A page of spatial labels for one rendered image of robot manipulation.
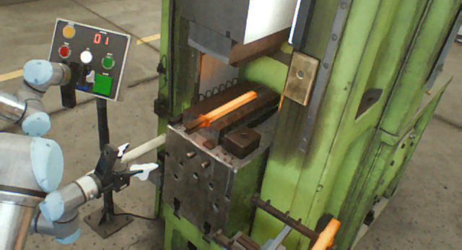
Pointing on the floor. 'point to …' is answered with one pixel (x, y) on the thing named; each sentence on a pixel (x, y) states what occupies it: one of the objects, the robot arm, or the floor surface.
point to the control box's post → (104, 144)
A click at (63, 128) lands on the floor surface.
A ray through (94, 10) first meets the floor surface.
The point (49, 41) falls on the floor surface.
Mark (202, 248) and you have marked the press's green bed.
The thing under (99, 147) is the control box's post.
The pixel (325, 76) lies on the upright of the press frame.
